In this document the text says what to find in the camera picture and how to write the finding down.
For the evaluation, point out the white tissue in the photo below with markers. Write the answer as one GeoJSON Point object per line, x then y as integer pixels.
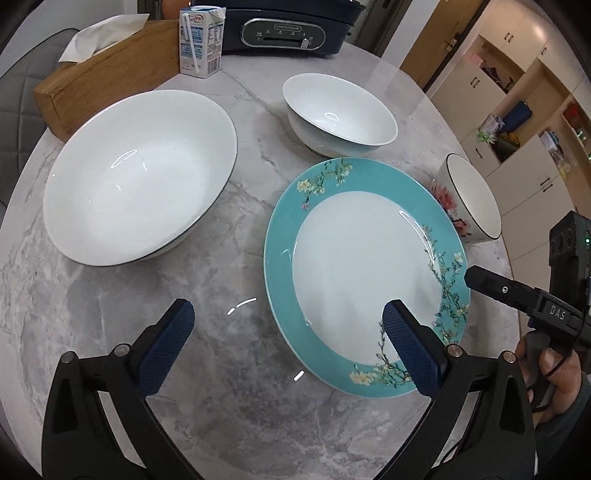
{"type": "Point", "coordinates": [101, 37]}

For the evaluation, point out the large white bowl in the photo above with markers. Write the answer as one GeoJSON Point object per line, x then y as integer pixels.
{"type": "Point", "coordinates": [138, 177]}

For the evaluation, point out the brown round object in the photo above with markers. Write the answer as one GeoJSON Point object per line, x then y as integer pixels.
{"type": "Point", "coordinates": [171, 6]}

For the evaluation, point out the floral dark-rimmed bowl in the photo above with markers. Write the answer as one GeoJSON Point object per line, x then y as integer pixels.
{"type": "Point", "coordinates": [471, 194]}

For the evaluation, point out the blue bag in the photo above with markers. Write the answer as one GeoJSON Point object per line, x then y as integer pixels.
{"type": "Point", "coordinates": [515, 114]}

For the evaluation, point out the person's right hand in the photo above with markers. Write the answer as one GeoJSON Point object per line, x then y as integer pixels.
{"type": "Point", "coordinates": [561, 374]}

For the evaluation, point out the dark blue electric cooker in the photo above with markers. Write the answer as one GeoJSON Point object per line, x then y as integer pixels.
{"type": "Point", "coordinates": [286, 27]}

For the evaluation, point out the medium white bowl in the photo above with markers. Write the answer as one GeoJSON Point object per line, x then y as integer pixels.
{"type": "Point", "coordinates": [339, 108]}

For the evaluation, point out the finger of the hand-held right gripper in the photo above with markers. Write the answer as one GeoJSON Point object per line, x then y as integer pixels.
{"type": "Point", "coordinates": [501, 288]}

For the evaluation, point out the wooden door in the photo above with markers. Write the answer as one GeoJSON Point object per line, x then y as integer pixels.
{"type": "Point", "coordinates": [443, 41]}

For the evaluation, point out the teal floral plate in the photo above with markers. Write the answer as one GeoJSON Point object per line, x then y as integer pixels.
{"type": "Point", "coordinates": [360, 272]}

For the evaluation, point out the wooden tissue box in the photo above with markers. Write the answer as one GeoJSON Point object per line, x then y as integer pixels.
{"type": "Point", "coordinates": [115, 76]}

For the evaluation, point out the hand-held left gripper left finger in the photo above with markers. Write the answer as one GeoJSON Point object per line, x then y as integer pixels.
{"type": "Point", "coordinates": [167, 347]}

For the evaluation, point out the grey quilted chair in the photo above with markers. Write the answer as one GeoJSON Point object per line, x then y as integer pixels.
{"type": "Point", "coordinates": [27, 106]}

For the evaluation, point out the white blue milk carton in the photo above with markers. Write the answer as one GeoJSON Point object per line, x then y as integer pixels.
{"type": "Point", "coordinates": [201, 44]}

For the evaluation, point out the white wooden wall cabinet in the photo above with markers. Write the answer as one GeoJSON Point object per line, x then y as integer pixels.
{"type": "Point", "coordinates": [521, 152]}

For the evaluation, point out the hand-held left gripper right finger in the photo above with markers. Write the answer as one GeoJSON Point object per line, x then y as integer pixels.
{"type": "Point", "coordinates": [411, 350]}

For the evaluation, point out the person's right forearm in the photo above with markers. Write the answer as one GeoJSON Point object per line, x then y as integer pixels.
{"type": "Point", "coordinates": [565, 447]}

